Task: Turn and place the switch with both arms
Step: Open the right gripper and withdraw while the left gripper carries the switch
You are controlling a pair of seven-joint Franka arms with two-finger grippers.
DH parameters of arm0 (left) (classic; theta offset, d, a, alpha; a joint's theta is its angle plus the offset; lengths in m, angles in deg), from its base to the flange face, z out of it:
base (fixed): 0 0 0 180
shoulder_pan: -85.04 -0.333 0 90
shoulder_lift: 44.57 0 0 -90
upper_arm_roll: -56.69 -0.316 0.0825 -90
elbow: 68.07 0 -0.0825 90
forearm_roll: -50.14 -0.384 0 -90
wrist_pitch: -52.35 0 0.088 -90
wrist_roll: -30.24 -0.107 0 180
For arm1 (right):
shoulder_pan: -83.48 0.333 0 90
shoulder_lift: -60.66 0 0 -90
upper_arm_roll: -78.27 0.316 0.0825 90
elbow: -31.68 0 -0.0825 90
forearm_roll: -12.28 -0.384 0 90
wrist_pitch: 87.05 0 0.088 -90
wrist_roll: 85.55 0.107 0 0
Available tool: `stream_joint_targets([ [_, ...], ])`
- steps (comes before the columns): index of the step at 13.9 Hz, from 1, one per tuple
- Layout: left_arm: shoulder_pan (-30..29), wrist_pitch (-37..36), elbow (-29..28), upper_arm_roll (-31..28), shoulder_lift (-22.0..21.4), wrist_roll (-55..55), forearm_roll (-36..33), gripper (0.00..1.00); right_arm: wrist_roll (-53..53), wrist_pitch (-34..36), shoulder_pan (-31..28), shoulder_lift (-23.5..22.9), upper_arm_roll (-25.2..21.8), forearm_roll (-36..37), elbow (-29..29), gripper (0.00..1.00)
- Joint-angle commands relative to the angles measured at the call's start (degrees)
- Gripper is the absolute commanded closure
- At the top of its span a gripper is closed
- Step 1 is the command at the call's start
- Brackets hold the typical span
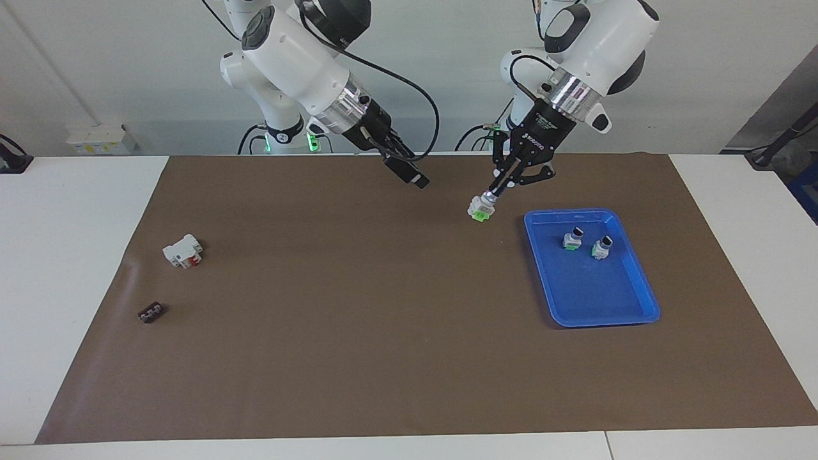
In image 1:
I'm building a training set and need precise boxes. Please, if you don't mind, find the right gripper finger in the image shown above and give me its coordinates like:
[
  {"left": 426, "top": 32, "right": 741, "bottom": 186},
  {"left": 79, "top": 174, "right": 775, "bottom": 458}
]
[{"left": 384, "top": 155, "right": 431, "bottom": 190}]

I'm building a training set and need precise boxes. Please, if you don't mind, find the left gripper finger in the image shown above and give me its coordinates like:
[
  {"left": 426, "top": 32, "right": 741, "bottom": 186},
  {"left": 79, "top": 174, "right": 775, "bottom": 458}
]
[
  {"left": 488, "top": 130, "right": 519, "bottom": 199},
  {"left": 499, "top": 158, "right": 556, "bottom": 196}
]

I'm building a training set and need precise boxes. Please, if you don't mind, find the blue plastic tray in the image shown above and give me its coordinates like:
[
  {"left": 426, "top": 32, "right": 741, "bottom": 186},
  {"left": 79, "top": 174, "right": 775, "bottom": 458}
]
[{"left": 523, "top": 208, "right": 661, "bottom": 328}]

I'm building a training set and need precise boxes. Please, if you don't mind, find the brown table mat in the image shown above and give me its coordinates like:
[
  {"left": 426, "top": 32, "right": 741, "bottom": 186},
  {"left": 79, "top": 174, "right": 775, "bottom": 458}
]
[{"left": 35, "top": 153, "right": 818, "bottom": 445}]

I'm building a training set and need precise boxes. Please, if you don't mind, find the white circuit breaker red lever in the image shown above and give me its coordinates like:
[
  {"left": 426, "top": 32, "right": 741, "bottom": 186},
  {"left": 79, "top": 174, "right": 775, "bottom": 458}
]
[{"left": 162, "top": 234, "right": 203, "bottom": 270}]

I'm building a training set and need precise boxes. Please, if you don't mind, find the black stand pole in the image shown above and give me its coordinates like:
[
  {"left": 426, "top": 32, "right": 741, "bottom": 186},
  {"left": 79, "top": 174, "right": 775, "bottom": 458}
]
[{"left": 745, "top": 104, "right": 818, "bottom": 171}]

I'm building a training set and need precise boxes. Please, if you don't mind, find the blue crate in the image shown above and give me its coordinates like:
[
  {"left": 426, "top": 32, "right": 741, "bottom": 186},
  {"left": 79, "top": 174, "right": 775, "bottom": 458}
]
[{"left": 789, "top": 178, "right": 818, "bottom": 226}]

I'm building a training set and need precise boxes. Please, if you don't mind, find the white power strip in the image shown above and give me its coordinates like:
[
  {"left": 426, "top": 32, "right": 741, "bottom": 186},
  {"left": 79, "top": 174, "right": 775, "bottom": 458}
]
[{"left": 66, "top": 124, "right": 139, "bottom": 155}]

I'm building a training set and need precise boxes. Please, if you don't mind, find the black table clamp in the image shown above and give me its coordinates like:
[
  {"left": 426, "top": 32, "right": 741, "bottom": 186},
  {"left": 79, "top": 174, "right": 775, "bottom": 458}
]
[{"left": 0, "top": 134, "right": 34, "bottom": 174}]

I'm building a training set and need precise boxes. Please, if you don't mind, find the black base cable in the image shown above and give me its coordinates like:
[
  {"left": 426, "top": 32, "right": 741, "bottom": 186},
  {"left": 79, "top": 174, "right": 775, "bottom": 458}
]
[
  {"left": 454, "top": 102, "right": 513, "bottom": 152},
  {"left": 236, "top": 123, "right": 270, "bottom": 155}
]

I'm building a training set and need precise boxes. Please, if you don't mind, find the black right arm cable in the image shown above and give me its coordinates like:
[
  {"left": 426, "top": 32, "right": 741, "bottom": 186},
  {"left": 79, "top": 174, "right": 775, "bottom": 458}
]
[{"left": 299, "top": 19, "right": 442, "bottom": 162}]

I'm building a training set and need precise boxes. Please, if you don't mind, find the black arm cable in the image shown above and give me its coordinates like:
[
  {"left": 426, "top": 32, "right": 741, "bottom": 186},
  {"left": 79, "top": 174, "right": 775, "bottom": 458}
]
[
  {"left": 510, "top": 54, "right": 558, "bottom": 128},
  {"left": 299, "top": 19, "right": 442, "bottom": 162}
]

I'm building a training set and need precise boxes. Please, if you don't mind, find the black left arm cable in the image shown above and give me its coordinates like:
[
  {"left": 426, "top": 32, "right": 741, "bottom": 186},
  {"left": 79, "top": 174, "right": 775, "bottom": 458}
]
[{"left": 510, "top": 54, "right": 558, "bottom": 128}]

